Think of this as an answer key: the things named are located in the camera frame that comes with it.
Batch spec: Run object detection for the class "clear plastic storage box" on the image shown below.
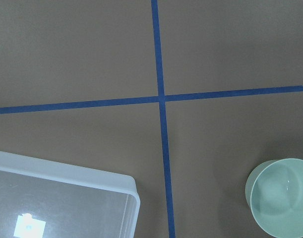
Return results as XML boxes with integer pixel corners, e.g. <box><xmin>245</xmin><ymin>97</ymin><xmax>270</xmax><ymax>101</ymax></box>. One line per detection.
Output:
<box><xmin>0</xmin><ymin>151</ymin><xmax>140</xmax><ymax>238</ymax></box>

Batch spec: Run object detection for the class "pale green ceramic bowl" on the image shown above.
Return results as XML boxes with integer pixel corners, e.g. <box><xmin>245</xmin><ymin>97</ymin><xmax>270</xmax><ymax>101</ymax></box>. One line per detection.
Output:
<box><xmin>245</xmin><ymin>158</ymin><xmax>303</xmax><ymax>238</ymax></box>

